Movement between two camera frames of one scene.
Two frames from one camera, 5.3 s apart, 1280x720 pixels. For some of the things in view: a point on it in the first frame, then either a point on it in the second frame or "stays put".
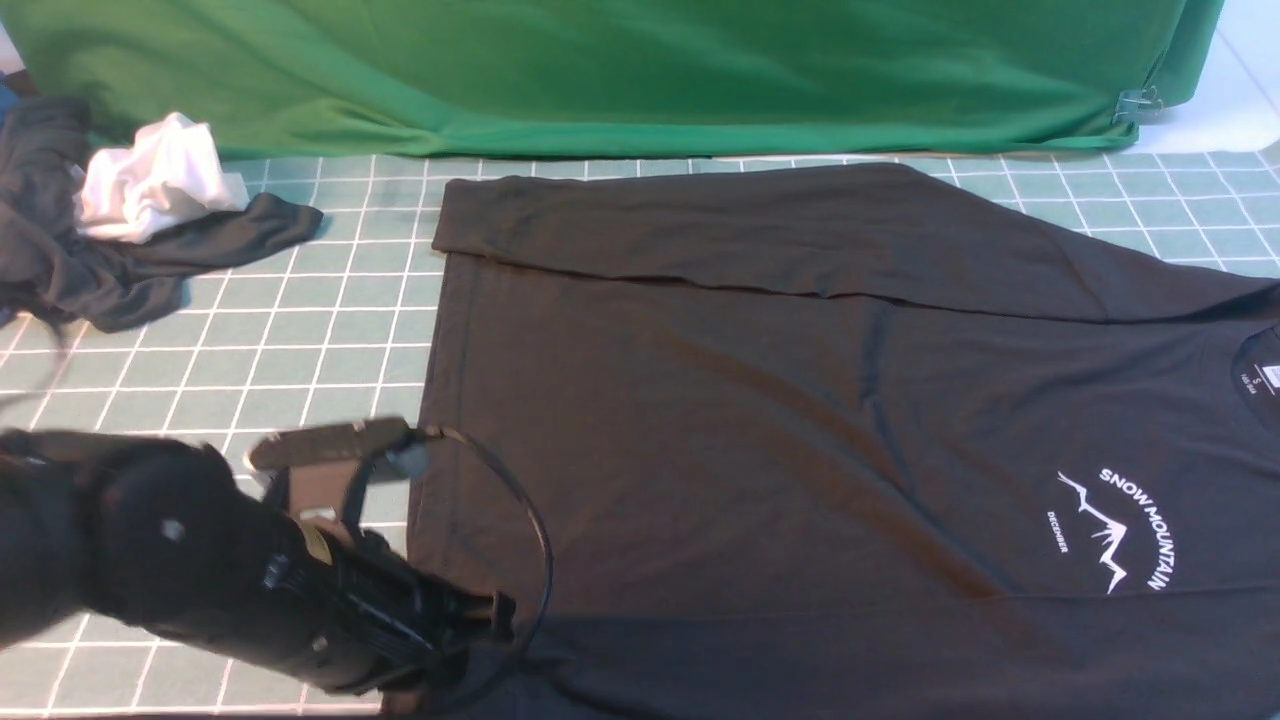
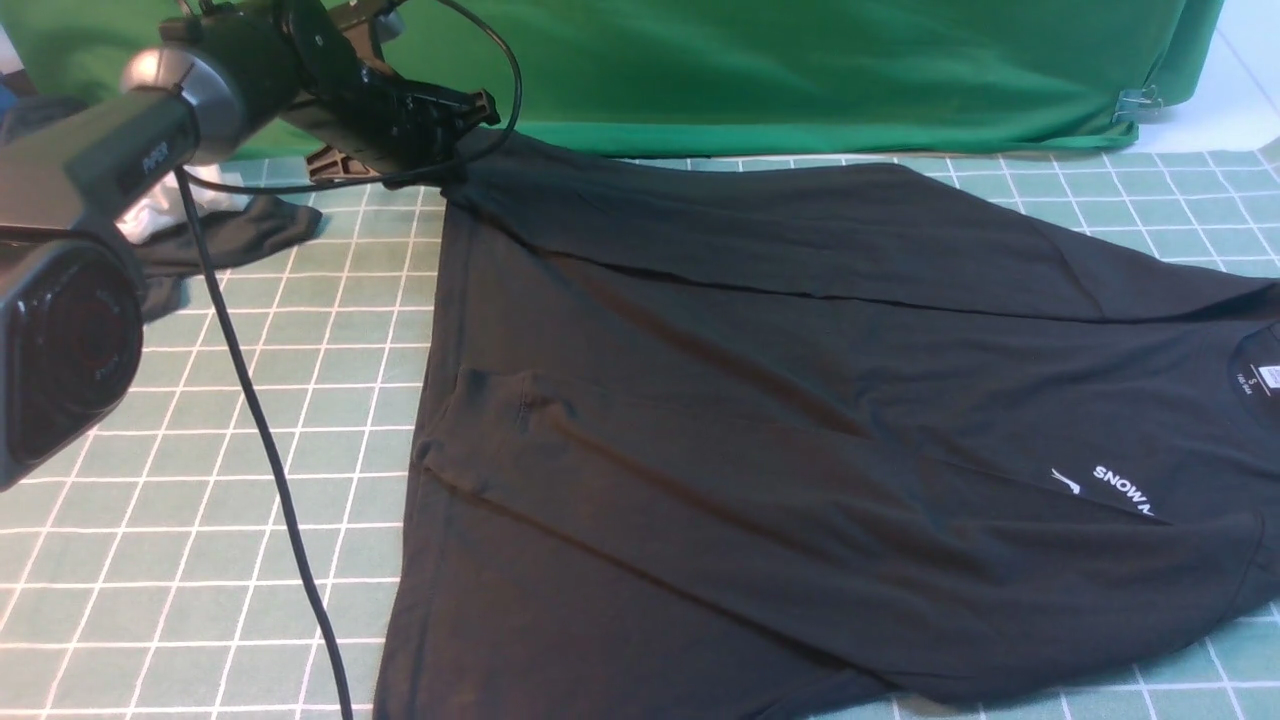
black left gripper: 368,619 to 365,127
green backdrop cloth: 616,77 stays put
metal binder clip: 1135,106 stays put
